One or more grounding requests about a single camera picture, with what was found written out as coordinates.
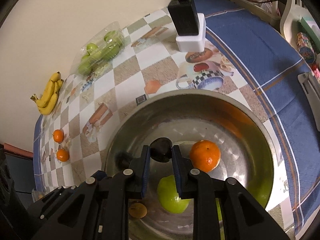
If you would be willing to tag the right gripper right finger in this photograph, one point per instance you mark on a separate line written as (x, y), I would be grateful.
(243, 217)

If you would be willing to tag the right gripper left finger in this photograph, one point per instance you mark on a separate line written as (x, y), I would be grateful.
(116, 191)

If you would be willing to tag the brown longan fruit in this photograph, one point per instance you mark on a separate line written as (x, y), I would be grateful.
(138, 210)

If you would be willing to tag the large orange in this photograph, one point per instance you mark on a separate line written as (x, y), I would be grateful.
(205, 155)

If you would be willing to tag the green mango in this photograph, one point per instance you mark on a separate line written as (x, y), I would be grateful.
(222, 234)
(168, 196)

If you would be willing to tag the small orange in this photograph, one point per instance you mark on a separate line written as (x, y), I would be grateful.
(58, 136)
(62, 155)

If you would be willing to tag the dark cherry with stem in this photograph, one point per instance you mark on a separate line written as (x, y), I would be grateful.
(161, 150)

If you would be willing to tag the bag of small fruits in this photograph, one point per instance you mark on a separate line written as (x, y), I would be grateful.
(37, 195)

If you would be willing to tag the patterned checkered tablecloth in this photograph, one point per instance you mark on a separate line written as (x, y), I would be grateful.
(88, 110)

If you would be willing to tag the large steel bowl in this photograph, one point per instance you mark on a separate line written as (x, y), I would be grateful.
(186, 117)

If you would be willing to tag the yellow banana bunch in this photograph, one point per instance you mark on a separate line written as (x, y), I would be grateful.
(46, 103)

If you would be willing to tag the blue cloth table cover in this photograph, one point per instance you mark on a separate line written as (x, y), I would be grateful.
(273, 64)

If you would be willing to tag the grey phone stand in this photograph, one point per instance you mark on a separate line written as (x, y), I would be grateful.
(310, 88)

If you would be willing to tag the clear plastic fruit tray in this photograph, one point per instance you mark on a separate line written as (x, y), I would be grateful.
(99, 51)

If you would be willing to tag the white charger dock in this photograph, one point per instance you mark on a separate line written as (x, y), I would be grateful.
(193, 43)

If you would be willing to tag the white plastic chair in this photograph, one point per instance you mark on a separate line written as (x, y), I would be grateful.
(290, 24)

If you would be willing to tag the green book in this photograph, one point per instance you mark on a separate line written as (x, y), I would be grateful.
(310, 25)

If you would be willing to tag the black charger block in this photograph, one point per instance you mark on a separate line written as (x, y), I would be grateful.
(184, 16)

